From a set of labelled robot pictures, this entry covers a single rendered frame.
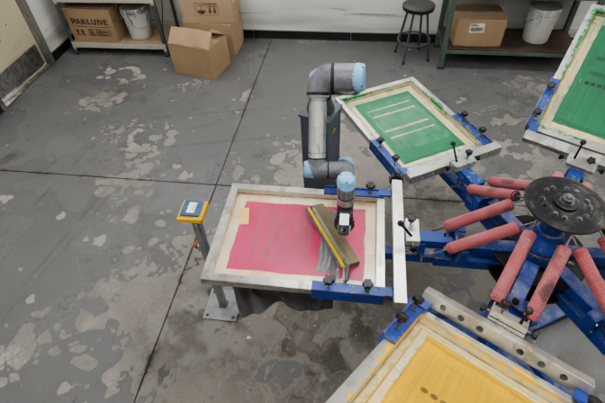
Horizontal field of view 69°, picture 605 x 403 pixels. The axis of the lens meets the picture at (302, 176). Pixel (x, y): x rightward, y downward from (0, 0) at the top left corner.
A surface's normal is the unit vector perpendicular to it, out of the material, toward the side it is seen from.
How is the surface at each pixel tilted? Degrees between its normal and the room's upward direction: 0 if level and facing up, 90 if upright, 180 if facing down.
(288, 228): 0
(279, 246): 0
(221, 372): 0
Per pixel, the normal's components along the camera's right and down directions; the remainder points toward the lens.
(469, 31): -0.11, 0.69
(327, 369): -0.04, -0.71
